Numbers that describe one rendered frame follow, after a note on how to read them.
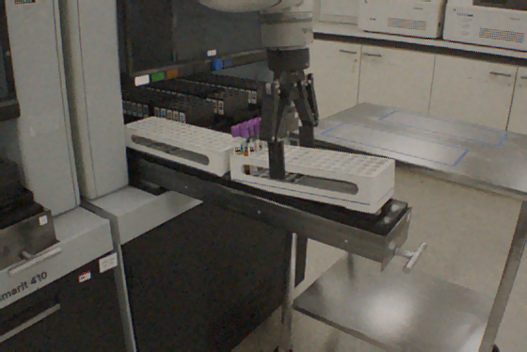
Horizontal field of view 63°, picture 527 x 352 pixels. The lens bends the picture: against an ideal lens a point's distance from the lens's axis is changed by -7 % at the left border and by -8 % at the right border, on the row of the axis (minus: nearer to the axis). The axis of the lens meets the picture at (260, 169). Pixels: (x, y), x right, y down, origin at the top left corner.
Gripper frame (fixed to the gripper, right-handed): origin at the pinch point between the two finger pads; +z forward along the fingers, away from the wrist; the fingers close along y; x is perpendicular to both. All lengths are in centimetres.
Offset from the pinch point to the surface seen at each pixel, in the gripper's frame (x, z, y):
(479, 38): 5, -9, 230
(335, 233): -12.1, 9.8, -6.7
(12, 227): 29, 4, -41
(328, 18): 138, -20, 290
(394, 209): -19.6, 7.2, 1.6
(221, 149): 14.3, -0.9, -3.2
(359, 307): 2, 59, 39
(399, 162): -12.1, 6.8, 25.7
